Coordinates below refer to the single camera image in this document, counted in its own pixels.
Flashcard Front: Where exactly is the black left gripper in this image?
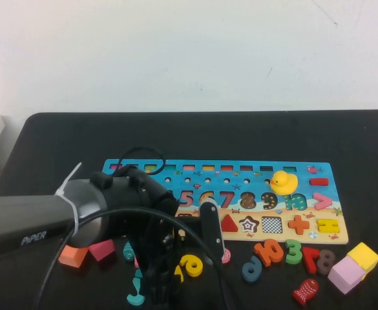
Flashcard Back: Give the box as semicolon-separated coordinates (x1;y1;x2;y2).
136;214;190;307

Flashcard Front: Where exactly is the teal hook-shaped number piece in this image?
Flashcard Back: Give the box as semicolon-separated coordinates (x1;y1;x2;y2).
127;278;146;307

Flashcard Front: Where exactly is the red triangle piece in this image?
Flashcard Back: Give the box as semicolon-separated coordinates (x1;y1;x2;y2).
220;214;239;233

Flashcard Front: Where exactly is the blue wooden number puzzle board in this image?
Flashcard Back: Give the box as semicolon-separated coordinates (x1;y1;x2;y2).
101;158;350;245

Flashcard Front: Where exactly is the orange plus sign piece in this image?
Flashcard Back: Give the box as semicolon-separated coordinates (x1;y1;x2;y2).
287;214;310;235

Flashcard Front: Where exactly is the yellow equals sign piece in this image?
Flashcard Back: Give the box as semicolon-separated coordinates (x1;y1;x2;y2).
317;218;340;234

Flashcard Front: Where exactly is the pink greater-than sign piece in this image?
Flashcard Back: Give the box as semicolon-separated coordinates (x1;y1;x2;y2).
313;192;333;211

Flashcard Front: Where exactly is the yellow number six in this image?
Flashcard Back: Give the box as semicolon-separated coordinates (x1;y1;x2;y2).
179;254;204;278

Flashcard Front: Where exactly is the teal wooden fish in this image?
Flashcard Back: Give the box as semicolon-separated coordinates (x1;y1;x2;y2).
123;240;136;262

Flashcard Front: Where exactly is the magenta cube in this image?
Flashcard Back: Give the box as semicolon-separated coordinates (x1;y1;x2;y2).
87;239;116;262

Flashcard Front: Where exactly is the orange cube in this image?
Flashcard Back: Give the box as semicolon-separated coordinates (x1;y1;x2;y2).
58;244;89;269

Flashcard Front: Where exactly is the dark blue number nine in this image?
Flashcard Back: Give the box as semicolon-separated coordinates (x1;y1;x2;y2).
242;256;263;284

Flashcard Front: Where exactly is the orange number ten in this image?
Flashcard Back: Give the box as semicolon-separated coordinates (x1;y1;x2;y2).
253;238;286;267

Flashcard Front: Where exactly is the white zip tie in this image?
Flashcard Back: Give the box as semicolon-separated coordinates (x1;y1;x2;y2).
54;162;83;238

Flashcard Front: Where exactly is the green number three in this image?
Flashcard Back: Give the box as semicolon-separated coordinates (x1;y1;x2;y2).
284;239;303;265

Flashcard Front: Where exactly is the red wooden fish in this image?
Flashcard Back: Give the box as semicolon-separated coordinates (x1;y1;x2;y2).
292;278;319;306

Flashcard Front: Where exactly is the red number seven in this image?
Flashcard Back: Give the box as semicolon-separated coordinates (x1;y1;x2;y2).
301;247;321;274

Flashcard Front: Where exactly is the yellow rubber duck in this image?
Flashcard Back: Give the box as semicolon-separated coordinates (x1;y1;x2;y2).
269;170;299;196

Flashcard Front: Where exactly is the brown number eight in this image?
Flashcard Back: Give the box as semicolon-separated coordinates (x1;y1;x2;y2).
316;250;336;275

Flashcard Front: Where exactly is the light pink cube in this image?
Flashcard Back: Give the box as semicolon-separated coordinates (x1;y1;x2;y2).
327;256;366;295

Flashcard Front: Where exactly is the yellow cube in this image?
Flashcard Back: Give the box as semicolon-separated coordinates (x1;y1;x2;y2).
346;242;378;280

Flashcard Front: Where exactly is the black cable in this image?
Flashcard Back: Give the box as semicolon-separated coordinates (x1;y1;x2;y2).
35;147;231;310

